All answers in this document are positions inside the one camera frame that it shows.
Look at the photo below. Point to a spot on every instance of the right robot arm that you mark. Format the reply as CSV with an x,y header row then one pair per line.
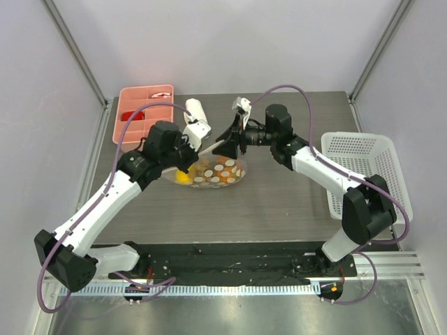
x,y
367,208

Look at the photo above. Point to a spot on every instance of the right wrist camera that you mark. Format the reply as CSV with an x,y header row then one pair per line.
x,y
242,106

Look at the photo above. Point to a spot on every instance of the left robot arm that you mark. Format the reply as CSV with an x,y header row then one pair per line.
x,y
68,254

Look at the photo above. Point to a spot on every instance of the rolled white towel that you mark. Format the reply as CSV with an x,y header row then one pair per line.
x,y
196,112

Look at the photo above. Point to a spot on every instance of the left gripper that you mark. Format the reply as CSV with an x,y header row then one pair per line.
x,y
193,154

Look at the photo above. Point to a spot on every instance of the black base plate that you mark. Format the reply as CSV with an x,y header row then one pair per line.
x,y
236,264

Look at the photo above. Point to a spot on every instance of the aluminium rail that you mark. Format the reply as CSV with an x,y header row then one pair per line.
x,y
388,267

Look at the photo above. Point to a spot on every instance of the pink compartment tray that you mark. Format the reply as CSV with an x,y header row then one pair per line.
x,y
133,98

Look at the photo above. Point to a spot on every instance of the yellow fake pear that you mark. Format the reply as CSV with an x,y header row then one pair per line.
x,y
183,178

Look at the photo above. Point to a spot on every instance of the white perforated basket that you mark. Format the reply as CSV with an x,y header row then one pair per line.
x,y
369,154

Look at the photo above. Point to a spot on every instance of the red white item in tray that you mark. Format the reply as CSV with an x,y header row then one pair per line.
x,y
161,95

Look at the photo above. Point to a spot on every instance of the polka dot zip top bag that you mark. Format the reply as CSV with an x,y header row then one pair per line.
x,y
211,171

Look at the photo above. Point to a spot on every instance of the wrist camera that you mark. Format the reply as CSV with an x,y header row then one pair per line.
x,y
242,106
196,133

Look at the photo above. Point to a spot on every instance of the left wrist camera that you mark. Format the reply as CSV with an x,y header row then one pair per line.
x,y
196,133

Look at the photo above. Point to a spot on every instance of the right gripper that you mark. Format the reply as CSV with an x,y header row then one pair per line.
x,y
236,136

